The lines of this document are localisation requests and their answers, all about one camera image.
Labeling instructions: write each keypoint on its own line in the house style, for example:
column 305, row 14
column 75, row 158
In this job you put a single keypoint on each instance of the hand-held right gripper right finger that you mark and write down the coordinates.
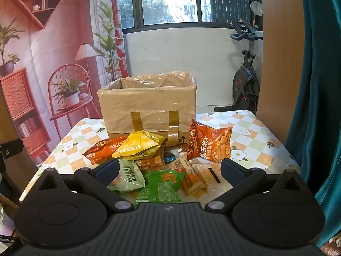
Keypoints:
column 232, row 170

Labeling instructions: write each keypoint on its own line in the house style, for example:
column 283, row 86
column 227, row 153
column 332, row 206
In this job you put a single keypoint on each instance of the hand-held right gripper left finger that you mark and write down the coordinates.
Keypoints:
column 106, row 172

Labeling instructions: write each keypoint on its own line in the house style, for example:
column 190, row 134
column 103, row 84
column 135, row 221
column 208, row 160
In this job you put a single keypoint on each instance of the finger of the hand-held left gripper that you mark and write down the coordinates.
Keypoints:
column 10, row 152

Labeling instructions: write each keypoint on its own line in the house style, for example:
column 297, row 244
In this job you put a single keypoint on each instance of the orange red snack packet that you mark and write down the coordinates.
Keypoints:
column 101, row 152

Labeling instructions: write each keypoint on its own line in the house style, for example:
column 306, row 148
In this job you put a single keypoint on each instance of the large orange chips bag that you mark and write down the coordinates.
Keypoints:
column 207, row 144

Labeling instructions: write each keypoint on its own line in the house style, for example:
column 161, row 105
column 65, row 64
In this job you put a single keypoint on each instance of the green snack bag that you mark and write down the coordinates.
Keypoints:
column 159, row 189

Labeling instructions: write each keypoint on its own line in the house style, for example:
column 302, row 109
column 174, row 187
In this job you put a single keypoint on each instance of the dark round cookie packet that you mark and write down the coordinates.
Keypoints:
column 170, row 157

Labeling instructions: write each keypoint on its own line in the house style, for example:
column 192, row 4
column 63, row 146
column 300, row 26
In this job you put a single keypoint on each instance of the cardboard box with plastic liner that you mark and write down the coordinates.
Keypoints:
column 146, row 101

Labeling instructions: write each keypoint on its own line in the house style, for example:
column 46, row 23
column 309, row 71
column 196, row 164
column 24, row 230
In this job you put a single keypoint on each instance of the pale green rice cracker bag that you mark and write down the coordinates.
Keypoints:
column 128, row 177

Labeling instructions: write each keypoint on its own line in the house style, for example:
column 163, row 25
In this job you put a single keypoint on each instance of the white pastry packet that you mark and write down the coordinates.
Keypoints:
column 210, row 176

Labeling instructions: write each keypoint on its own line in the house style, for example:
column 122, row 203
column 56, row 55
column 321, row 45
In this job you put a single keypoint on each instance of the checked floral tablecloth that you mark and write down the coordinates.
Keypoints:
column 253, row 136

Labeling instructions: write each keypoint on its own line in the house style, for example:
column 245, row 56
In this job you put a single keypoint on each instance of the yellow snack bag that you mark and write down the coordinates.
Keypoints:
column 138, row 144

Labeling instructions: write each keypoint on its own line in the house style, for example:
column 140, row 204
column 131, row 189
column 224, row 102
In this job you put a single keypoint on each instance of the beige bar packet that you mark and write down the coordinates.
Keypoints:
column 190, row 178

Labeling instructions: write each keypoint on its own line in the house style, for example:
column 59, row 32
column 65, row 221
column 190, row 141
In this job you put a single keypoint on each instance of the blue and yellow waffle packet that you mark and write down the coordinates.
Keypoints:
column 151, row 163

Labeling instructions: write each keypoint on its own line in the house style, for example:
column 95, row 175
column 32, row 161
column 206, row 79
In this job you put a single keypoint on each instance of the black exercise bike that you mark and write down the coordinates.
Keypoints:
column 245, row 82

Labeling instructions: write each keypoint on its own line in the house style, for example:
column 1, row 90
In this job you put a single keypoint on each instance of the wooden board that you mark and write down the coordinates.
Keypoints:
column 279, row 72

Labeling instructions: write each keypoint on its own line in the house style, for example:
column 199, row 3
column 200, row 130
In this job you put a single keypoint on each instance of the printed backdrop cloth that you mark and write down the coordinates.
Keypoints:
column 53, row 45

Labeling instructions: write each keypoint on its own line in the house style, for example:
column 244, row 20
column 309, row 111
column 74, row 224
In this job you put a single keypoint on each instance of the teal curtain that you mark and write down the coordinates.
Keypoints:
column 319, row 85

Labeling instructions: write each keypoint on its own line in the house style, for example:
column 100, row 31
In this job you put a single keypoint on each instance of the white lamp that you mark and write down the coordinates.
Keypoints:
column 256, row 9

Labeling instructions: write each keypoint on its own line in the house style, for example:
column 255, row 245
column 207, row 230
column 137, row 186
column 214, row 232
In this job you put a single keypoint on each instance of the window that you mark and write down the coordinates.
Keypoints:
column 170, row 2

